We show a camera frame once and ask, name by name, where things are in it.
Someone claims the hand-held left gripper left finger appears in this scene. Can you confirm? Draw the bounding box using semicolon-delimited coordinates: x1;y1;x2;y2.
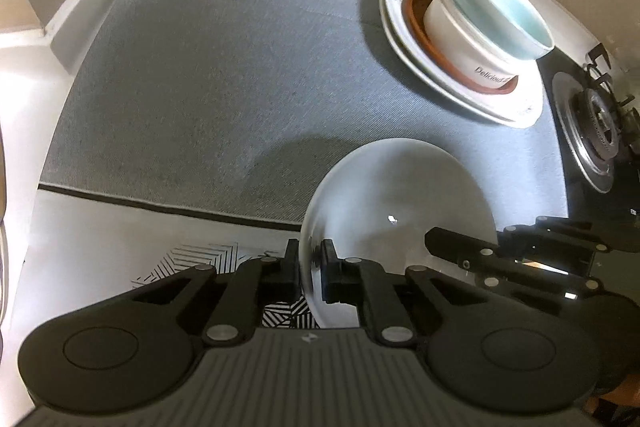
129;238;304;349

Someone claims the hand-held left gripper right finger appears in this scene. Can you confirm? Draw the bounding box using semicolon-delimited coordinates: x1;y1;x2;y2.
320;238;501;349

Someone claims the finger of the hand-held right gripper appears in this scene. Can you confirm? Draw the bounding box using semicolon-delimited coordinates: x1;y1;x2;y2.
424;216;612;270
481;257;603;305

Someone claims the white floral plates stack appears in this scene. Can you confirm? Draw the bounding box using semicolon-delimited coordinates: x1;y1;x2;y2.
379;0;545;128

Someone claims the white printed bowl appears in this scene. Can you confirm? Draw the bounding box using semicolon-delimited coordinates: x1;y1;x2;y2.
424;0;522;90

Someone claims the orange plate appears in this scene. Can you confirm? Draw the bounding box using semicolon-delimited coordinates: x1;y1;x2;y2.
402;0;519;96

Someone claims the light blue bowl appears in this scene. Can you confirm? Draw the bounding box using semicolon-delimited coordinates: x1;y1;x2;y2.
445;0;556;62

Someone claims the black glass cooktop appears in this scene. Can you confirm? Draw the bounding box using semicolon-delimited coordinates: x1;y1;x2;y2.
537;42;640;254

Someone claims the black white patterned mat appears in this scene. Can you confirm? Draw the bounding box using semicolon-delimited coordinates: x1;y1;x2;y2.
131;244;321;331

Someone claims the steel gas burner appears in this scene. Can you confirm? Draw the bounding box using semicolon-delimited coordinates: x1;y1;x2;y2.
552;70;632;194

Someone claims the grey mat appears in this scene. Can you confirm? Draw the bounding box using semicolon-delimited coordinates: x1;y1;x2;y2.
37;0;570;229

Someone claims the black pot support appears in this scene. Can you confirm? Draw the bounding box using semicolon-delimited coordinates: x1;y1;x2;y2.
584;43;640;118

